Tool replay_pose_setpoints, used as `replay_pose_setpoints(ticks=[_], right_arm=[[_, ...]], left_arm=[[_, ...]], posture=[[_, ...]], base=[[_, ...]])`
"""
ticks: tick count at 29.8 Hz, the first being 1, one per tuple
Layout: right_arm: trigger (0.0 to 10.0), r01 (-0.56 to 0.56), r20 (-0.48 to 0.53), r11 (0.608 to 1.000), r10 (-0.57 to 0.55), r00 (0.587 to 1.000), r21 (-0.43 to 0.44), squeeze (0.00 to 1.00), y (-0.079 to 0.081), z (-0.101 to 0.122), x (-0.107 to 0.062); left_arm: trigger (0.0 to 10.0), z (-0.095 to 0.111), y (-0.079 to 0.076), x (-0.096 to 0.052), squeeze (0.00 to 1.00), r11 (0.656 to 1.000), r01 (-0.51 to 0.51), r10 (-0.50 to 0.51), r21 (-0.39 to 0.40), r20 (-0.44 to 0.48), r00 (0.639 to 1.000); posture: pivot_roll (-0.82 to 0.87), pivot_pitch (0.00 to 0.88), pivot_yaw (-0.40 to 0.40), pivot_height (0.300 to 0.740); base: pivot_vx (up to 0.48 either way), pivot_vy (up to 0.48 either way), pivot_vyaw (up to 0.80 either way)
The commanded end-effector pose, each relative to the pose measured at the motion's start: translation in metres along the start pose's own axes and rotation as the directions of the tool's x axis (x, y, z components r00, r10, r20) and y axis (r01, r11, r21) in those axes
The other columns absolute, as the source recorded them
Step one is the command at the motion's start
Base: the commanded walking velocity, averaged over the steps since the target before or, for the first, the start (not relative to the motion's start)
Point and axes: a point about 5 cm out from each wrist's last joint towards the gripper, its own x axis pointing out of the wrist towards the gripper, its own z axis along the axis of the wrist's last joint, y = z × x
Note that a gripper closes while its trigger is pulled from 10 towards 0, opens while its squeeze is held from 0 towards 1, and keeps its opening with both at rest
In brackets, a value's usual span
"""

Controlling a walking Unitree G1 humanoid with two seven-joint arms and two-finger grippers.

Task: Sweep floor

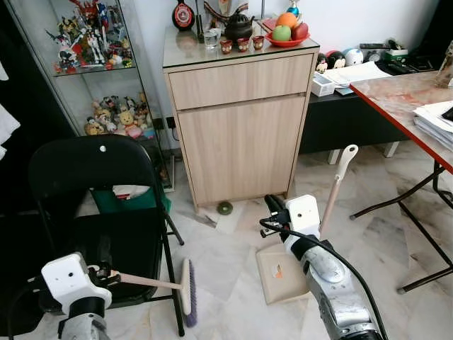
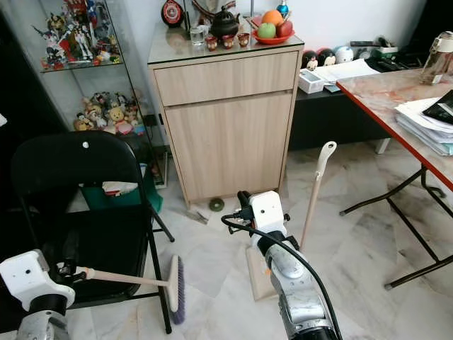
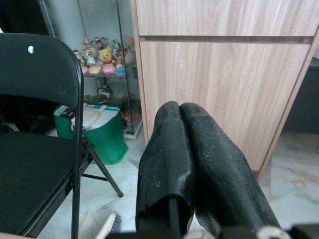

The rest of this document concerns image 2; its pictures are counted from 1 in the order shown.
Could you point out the low black bench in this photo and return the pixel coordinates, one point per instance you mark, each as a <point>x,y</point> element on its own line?
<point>333,117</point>

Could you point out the light wooden cabinet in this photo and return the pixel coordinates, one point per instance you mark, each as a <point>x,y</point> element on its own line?
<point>226,131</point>

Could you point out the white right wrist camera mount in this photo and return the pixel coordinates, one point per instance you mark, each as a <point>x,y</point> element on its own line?
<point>267,211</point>

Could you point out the black folding chair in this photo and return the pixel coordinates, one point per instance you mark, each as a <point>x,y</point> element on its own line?
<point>78,166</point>

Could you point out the clear drinking glass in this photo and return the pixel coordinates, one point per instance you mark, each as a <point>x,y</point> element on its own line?
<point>198,36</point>

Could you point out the green storage bin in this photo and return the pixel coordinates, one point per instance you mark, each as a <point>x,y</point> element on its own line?
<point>124,200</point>

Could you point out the red black round helmet toy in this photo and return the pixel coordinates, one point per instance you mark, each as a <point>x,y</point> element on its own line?
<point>324,57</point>

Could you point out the stack of white papers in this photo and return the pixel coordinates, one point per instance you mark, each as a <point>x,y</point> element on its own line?
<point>421,131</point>

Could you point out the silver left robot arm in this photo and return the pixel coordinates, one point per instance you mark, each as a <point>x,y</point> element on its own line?
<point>42,326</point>

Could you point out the small red tea cup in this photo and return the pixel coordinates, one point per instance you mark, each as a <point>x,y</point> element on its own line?
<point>228,41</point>
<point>212,44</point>
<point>243,40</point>

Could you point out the small white open box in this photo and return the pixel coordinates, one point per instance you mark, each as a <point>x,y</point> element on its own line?
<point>310,82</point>

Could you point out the red apple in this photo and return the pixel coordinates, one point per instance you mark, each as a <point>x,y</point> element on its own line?
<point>287,28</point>

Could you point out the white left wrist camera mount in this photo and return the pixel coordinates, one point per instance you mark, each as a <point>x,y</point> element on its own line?
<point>32,276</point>

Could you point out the robot model figurines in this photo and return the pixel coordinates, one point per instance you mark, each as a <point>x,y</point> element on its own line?
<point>78,32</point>

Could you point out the red fruit plate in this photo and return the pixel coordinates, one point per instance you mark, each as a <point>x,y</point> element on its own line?
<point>272,40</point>

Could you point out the clear water bottle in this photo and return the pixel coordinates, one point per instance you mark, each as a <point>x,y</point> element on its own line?
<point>437,60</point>

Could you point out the orange fruit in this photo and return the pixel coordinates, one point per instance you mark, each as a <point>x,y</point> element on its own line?
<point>272,17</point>

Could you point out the plush toy pile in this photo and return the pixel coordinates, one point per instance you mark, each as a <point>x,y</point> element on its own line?
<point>110,113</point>

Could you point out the green apple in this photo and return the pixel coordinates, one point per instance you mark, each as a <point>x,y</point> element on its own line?
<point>267,30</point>

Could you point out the loose white paper sheets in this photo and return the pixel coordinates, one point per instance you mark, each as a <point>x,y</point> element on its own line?
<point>347,69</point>

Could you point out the round red black plaque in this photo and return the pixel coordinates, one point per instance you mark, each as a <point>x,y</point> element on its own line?
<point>171,13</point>

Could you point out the black phone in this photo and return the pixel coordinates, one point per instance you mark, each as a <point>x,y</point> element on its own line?
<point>440,108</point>

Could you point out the black teapot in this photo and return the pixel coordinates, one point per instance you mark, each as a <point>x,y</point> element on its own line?
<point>224,25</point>

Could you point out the white round helmet toy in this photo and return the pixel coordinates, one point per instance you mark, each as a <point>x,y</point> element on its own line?
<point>344,54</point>

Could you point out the green tape roll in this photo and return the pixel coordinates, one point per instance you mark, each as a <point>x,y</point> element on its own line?
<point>216,205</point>

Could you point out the glass display cabinet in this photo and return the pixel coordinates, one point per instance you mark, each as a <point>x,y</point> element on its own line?
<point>134,81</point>

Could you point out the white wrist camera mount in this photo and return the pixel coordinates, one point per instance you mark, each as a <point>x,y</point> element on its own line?
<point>32,276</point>
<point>267,211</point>

